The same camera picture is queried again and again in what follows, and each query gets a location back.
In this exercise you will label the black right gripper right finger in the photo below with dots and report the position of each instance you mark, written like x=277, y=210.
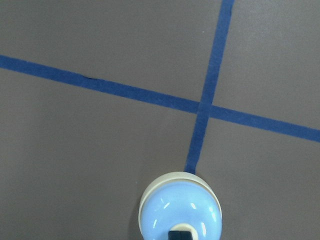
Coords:
x=185, y=235

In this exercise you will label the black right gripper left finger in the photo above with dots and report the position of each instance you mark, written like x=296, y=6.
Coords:
x=174, y=235

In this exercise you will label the blue tape grid lines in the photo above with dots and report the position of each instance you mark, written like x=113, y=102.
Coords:
x=203, y=109

